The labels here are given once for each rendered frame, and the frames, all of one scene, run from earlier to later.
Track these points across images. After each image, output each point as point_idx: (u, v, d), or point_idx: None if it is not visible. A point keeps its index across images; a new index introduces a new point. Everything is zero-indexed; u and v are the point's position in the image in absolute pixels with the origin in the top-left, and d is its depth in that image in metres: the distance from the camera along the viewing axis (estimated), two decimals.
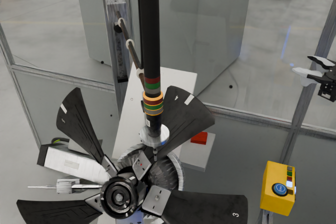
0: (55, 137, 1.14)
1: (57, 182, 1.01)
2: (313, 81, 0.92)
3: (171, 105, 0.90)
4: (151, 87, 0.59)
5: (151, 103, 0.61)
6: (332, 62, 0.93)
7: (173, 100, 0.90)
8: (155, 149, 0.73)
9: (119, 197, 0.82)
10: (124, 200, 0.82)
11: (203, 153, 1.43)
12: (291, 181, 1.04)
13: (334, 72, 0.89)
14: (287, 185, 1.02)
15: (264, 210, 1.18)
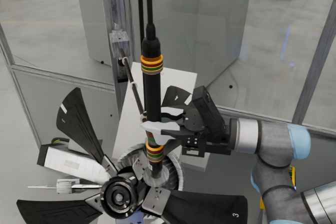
0: (55, 137, 1.14)
1: (57, 182, 1.01)
2: (171, 137, 0.65)
3: (171, 105, 0.90)
4: (154, 140, 0.68)
5: (153, 153, 0.70)
6: (177, 107, 0.68)
7: (173, 100, 0.90)
8: None
9: (119, 197, 0.82)
10: (124, 200, 0.82)
11: None
12: None
13: (191, 119, 0.64)
14: None
15: (264, 210, 1.18)
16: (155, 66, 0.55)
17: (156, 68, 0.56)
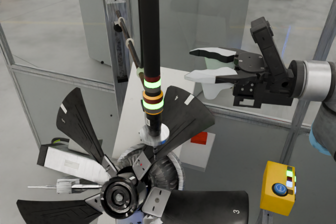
0: (55, 137, 1.14)
1: (57, 182, 1.01)
2: (224, 86, 0.53)
3: (171, 105, 0.90)
4: (151, 86, 0.59)
5: (151, 102, 0.61)
6: (230, 49, 0.58)
7: (173, 100, 0.90)
8: (153, 151, 0.72)
9: (119, 197, 0.82)
10: (124, 200, 0.82)
11: (203, 153, 1.43)
12: (291, 181, 1.04)
13: (246, 61, 0.54)
14: (287, 185, 1.02)
15: (264, 210, 1.18)
16: None
17: None
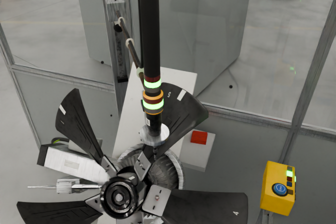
0: (55, 137, 1.14)
1: (57, 182, 1.01)
2: None
3: (226, 209, 0.83)
4: (151, 86, 0.59)
5: (151, 102, 0.61)
6: None
7: (231, 209, 0.83)
8: (153, 151, 0.72)
9: (119, 198, 0.81)
10: (119, 203, 0.82)
11: (203, 153, 1.43)
12: (291, 181, 1.04)
13: None
14: (287, 185, 1.02)
15: (264, 210, 1.18)
16: None
17: None
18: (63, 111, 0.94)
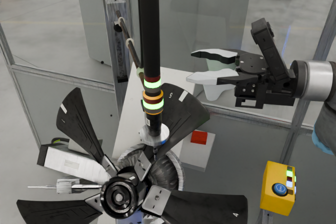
0: (55, 137, 1.14)
1: (57, 182, 1.01)
2: (226, 87, 0.54)
3: (226, 210, 0.83)
4: (151, 86, 0.59)
5: (151, 102, 0.61)
6: (231, 50, 0.59)
7: (231, 211, 0.83)
8: (153, 151, 0.72)
9: (119, 198, 0.81)
10: (118, 203, 0.82)
11: (203, 153, 1.43)
12: (291, 181, 1.04)
13: (248, 62, 0.54)
14: (287, 185, 1.02)
15: (264, 210, 1.18)
16: None
17: None
18: (64, 110, 0.94)
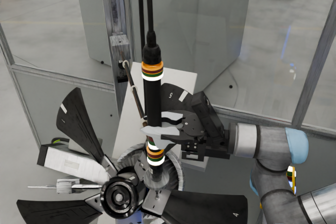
0: (55, 137, 1.14)
1: (57, 182, 1.01)
2: (171, 141, 0.66)
3: (226, 210, 0.83)
4: (154, 144, 0.69)
5: (154, 157, 0.71)
6: (177, 112, 0.69)
7: (231, 211, 0.83)
8: None
9: (119, 198, 0.81)
10: (118, 203, 0.82)
11: None
12: (291, 181, 1.04)
13: (191, 124, 0.65)
14: None
15: None
16: (156, 72, 0.56)
17: (156, 74, 0.57)
18: (64, 110, 0.94)
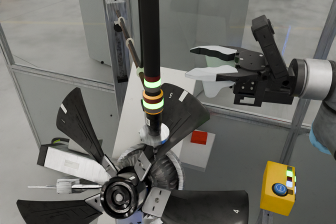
0: (55, 137, 1.14)
1: (57, 182, 1.01)
2: (225, 84, 0.53)
3: (226, 207, 0.82)
4: (151, 85, 0.59)
5: (151, 102, 0.61)
6: (230, 47, 0.58)
7: (232, 207, 0.82)
8: (153, 149, 0.72)
9: (119, 198, 0.81)
10: (118, 203, 0.82)
11: (203, 153, 1.43)
12: (291, 181, 1.04)
13: (247, 59, 0.54)
14: (287, 185, 1.02)
15: (264, 210, 1.18)
16: None
17: None
18: (64, 110, 0.94)
